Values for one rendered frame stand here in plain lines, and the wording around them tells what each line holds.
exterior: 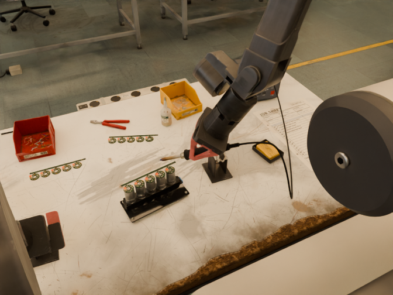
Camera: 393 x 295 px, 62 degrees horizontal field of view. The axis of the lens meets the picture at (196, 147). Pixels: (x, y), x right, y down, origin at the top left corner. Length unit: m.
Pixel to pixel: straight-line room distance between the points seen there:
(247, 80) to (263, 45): 0.06
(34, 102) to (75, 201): 1.92
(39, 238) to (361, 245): 0.49
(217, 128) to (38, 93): 2.32
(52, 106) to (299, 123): 1.95
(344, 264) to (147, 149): 0.72
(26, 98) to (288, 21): 2.46
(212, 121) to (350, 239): 0.35
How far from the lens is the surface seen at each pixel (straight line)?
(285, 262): 0.35
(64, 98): 2.72
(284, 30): 0.54
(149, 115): 1.11
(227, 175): 0.89
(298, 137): 1.06
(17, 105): 2.78
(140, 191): 0.81
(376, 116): 0.18
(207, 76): 0.62
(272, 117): 1.11
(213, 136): 0.65
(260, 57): 0.55
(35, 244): 0.63
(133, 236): 0.79
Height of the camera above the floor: 1.41
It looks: 42 degrees down
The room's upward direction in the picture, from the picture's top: straight up
